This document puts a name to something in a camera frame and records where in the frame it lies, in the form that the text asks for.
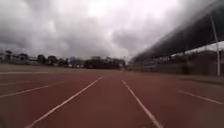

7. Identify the dark roofed grandstand building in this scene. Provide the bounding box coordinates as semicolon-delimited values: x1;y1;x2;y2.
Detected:
126;1;224;76

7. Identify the pale pole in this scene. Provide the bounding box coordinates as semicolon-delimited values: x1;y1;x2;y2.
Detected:
209;15;222;77

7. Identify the red running track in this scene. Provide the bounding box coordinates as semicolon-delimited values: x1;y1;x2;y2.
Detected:
0;69;224;128

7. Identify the pale ground strip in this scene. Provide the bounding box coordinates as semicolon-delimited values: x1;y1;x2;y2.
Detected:
0;63;94;74

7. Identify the row of trees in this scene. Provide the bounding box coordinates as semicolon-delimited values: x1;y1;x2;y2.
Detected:
0;49;127;70

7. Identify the grey paved strip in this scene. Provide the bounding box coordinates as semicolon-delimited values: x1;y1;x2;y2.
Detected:
179;73;224;85

